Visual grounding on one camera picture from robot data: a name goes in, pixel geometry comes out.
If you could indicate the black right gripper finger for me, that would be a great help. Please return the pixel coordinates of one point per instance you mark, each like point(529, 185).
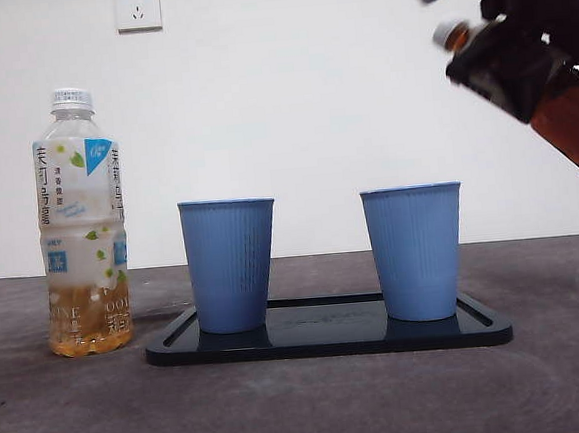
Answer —
point(506, 71)

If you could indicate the dark tea bottle beige label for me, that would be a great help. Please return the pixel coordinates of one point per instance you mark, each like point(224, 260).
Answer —
point(573, 124)

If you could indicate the blue ribbed plastic cup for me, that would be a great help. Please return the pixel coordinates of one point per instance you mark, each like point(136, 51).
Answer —
point(415, 252)
point(229, 266)

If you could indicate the jasmine tea bottle white label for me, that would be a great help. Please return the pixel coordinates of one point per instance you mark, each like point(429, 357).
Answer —
point(81, 218)

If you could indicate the dark blue rectangular tray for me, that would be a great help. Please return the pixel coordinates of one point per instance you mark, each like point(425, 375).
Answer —
point(329, 341)

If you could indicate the white wall socket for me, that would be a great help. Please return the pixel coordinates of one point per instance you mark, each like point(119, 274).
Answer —
point(138, 10)

